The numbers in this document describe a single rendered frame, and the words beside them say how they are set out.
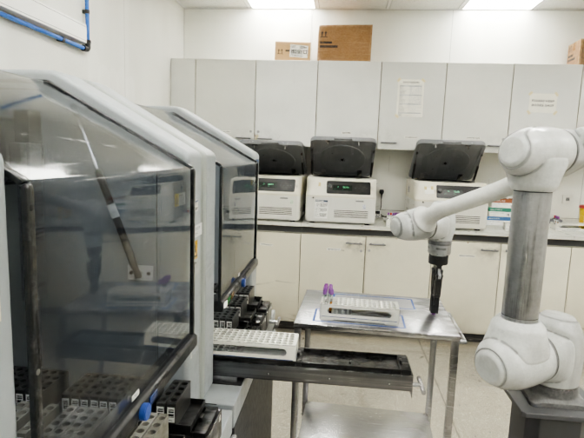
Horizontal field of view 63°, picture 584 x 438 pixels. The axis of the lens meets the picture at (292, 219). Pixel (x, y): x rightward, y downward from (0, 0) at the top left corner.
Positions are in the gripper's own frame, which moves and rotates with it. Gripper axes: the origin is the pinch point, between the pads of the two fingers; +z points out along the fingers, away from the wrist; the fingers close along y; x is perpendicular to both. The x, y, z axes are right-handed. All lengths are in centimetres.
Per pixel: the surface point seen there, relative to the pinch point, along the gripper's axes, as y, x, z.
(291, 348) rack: 54, -50, 1
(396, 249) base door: -182, 0, 14
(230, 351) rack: 51, -70, 6
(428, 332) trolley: 21.1, -5.1, 4.4
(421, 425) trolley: -10, 1, 58
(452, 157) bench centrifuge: -214, 42, -59
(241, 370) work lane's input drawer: 56, -65, 9
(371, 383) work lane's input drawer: 55, -26, 9
